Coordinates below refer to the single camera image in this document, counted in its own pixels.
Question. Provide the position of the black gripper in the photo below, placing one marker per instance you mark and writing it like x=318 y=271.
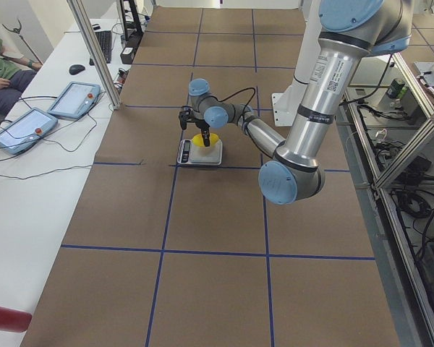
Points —
x=201 y=126

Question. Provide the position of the yellow mango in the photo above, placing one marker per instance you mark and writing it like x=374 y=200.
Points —
x=199 y=141

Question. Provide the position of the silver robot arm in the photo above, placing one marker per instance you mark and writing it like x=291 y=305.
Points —
x=350 y=31

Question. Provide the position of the silver electronic kitchen scale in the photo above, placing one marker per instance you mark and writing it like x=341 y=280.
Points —
x=190 y=154

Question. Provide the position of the black box with label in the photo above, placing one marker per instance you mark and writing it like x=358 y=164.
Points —
x=127 y=55

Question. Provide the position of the far blue teach pendant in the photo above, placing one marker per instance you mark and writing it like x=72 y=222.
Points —
x=75 y=100

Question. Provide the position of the blue teach pendant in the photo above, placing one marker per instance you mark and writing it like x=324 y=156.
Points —
x=25 y=131
x=75 y=100

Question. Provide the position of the black keyboard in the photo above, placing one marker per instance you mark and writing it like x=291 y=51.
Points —
x=105 y=41

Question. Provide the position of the black computer mouse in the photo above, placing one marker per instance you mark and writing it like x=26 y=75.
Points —
x=76 y=69

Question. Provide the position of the near blue teach pendant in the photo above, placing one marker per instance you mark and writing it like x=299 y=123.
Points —
x=25 y=131

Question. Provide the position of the seated person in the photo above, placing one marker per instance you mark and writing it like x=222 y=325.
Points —
x=16 y=73

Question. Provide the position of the red fire extinguisher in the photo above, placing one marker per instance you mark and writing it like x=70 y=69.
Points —
x=13 y=320

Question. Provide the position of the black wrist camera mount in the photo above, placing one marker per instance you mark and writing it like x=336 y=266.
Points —
x=186 y=116

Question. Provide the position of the white camera post base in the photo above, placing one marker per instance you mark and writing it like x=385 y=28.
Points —
x=285 y=104

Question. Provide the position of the aluminium frame post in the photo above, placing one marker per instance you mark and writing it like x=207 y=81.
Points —
x=94 y=49

